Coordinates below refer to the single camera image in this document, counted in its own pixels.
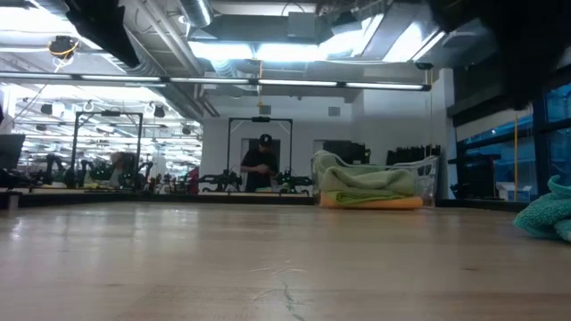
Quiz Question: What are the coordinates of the dark monitor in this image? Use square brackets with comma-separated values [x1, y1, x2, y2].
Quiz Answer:
[0, 133, 27, 170]

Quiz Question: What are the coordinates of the teal microfiber towel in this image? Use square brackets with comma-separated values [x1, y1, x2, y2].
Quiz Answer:
[513, 174, 571, 244]

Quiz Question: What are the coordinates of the clear plastic bin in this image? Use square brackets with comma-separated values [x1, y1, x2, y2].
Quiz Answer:
[310, 150, 439, 209]

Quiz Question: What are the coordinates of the black cabinet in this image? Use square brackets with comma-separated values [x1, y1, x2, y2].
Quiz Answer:
[448, 153, 503, 201]

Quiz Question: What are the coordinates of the white box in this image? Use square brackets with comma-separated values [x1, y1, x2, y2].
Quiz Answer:
[496, 181, 533, 204]

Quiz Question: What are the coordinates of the black ceiling device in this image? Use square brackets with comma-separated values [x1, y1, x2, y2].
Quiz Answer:
[47, 35, 81, 72]

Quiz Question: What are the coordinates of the orange microfiber towel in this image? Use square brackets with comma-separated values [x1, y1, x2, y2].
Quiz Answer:
[319, 192, 424, 210]

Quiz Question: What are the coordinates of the round silver air duct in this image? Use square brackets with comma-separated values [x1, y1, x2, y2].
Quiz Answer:
[179, 0, 215, 28]

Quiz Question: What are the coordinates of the yellow hanging cable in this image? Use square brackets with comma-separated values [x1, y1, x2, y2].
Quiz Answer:
[512, 113, 521, 202]

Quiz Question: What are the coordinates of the black rack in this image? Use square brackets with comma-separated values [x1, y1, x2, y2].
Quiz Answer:
[386, 144, 443, 167]

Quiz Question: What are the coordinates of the pale green towel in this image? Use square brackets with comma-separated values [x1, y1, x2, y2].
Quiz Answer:
[310, 150, 419, 198]

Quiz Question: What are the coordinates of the long ceiling light bar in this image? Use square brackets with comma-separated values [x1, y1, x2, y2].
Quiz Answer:
[0, 70, 433, 93]

